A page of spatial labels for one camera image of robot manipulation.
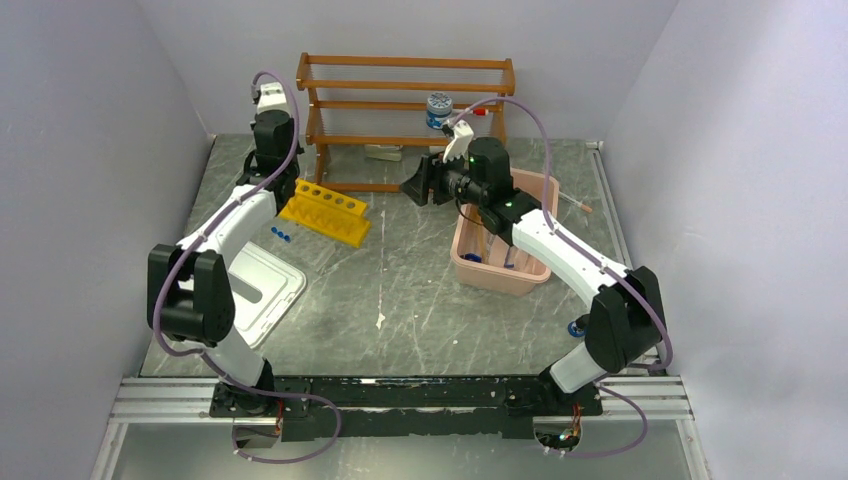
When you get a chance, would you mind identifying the white box left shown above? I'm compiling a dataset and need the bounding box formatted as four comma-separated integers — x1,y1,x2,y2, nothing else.
364,145,403,162

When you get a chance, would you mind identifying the blue stapler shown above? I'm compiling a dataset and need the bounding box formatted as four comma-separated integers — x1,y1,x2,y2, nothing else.
567,316,588,338

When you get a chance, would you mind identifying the yellow test tube rack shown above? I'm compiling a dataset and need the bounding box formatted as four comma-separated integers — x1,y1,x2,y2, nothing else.
279,179,371,248

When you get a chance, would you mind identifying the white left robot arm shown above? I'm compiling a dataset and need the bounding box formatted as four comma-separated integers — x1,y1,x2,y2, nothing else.
147,107,302,416

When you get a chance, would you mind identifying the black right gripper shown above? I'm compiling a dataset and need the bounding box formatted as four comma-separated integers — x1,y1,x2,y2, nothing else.
399,145,487,207

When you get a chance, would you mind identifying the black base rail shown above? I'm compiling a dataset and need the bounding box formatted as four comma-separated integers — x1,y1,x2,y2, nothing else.
208,374,603,442

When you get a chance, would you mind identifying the white plastic lid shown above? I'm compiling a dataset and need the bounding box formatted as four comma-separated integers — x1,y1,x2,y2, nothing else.
228,242,307,349

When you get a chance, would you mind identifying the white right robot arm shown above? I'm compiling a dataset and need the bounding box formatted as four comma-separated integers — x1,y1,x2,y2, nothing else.
400,137,667,414

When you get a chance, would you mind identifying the blue white jar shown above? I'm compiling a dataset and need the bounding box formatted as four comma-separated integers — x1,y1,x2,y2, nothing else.
425,92,454,130

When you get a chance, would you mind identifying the pink plastic bin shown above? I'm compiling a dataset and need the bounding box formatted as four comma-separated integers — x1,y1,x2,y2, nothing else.
450,205,552,296

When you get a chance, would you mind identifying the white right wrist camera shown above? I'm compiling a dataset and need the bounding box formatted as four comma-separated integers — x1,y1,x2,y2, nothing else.
442,120,474,163

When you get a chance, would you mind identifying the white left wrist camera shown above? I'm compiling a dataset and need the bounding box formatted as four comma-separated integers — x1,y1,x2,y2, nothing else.
252,82,290,115

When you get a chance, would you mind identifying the wooden shelf rack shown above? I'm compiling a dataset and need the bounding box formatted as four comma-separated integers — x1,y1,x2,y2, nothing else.
296,53,516,193

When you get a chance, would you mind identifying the glass rod orange tip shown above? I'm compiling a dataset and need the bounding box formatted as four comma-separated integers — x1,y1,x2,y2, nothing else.
558,191,593,214

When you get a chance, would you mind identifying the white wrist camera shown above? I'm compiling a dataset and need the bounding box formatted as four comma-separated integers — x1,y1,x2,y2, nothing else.
252,82,290,115
442,120,474,163

